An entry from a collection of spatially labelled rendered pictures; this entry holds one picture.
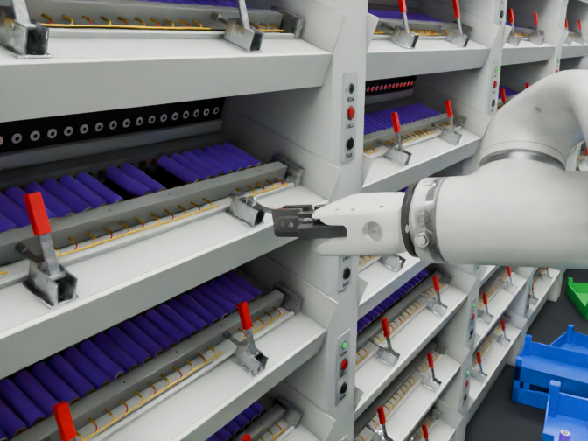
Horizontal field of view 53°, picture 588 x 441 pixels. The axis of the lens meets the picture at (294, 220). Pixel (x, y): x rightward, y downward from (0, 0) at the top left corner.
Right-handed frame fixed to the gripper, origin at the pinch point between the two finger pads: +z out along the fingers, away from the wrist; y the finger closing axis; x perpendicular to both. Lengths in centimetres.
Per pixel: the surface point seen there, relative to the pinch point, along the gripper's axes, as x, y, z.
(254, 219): 0.4, -1.0, 5.0
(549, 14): 28, 156, 3
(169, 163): 7.9, -1.6, 16.7
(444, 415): -76, 86, 21
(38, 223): 6.5, -27.1, 6.0
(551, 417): -59, 66, -11
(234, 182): 4.4, 2.3, 9.9
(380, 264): -18.8, 41.3, 11.7
